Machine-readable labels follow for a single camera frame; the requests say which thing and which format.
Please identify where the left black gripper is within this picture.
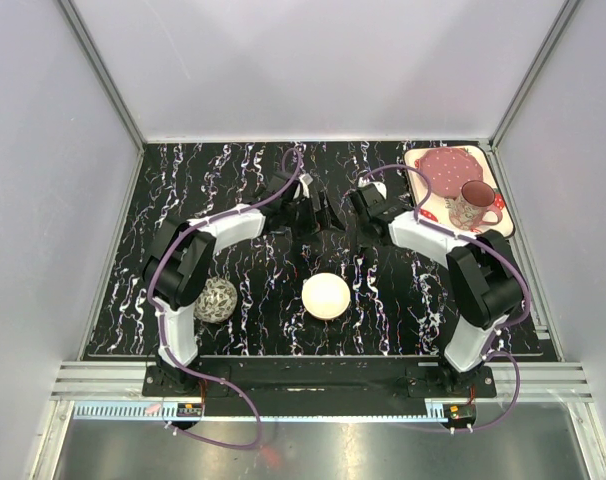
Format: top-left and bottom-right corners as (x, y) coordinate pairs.
(280, 190), (345, 245)

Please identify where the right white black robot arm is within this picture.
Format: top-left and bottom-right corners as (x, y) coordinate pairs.
(349, 182), (532, 397)

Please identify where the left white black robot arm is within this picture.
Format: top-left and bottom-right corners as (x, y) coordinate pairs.
(142, 172), (346, 396)

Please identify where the white round lid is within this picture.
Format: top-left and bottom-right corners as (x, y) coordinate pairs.
(301, 273), (351, 321)

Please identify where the pink polka dot plate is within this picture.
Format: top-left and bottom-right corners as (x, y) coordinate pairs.
(415, 147), (484, 198)

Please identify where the pink ghost pattern mug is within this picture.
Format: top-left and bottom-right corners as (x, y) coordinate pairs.
(449, 180), (503, 231)

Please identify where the leaf patterned round bowl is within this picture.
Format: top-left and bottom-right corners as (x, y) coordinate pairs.
(194, 277), (238, 324)

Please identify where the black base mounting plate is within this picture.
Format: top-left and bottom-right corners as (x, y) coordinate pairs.
(142, 356), (497, 399)

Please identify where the right small controller board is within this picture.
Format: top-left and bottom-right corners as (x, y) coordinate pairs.
(445, 403), (477, 423)

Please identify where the small controller board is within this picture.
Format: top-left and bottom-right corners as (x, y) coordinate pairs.
(445, 403), (477, 423)
(176, 401), (203, 418)

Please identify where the left small controller board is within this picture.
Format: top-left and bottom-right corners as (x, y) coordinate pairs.
(176, 401), (203, 418)

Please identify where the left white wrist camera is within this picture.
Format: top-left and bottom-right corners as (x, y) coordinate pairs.
(294, 173), (313, 200)

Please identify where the aluminium frame rail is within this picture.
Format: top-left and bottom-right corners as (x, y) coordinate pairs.
(50, 358), (592, 402)

